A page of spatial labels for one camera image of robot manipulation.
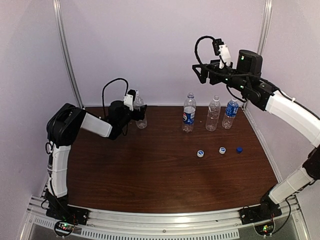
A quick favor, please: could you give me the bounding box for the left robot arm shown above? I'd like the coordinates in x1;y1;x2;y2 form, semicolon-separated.
45;100;147;215

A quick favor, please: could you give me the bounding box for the left aluminium frame post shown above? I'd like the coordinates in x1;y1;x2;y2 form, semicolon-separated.
52;0;84;108

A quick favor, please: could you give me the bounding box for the clear bottle white cap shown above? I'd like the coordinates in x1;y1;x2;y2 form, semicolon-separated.
205;95;221;132

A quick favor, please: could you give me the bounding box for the white Pocari Sweat cap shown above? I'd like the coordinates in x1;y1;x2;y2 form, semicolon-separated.
219;147;226;155

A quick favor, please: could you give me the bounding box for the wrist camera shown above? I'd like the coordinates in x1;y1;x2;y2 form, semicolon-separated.
212;38;232;69
123;89;136;111

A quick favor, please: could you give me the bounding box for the left camera cable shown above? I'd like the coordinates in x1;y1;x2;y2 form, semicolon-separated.
101;77;130;117

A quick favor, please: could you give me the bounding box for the Pepsi label plastic bottle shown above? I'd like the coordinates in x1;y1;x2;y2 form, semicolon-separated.
182;92;197;133

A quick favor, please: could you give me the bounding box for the white Pepsi bottle cap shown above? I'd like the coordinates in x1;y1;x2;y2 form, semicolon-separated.
197;150;205;158

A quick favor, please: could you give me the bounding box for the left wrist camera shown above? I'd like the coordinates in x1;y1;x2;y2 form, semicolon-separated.
123;89;136;111

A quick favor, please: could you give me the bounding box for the front aluminium rail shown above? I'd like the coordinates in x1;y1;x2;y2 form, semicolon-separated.
17;196;310;240

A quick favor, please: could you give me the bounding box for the right aluminium frame post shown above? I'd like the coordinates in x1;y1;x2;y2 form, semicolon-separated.
241;0;273;112

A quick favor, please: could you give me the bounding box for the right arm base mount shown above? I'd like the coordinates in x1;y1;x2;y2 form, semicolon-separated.
238;205;282;237

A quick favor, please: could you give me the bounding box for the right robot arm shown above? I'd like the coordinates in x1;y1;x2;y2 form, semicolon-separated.
192;49;320;224

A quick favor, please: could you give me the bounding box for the aluminium frame post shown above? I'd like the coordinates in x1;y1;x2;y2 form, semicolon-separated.
241;0;273;112
52;0;84;108

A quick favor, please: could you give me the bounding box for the clear plastic bottle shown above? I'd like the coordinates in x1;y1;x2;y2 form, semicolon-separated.
133;90;147;129

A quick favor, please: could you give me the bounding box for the right camera cable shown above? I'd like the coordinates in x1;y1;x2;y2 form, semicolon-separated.
194;35;296;103

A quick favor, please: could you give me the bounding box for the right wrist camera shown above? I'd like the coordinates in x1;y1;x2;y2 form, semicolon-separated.
212;38;232;69

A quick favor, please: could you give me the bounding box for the blue bottle cap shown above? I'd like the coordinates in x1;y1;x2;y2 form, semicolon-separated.
236;146;243;154

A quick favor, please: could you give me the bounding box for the camera cable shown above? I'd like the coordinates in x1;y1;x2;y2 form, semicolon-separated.
101;77;130;117
194;35;296;103

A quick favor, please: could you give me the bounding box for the blue label plastic bottle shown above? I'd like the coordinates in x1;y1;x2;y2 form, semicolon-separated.
222;97;239;129

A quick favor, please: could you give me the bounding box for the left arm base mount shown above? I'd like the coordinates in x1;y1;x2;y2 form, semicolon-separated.
40;199;89;239

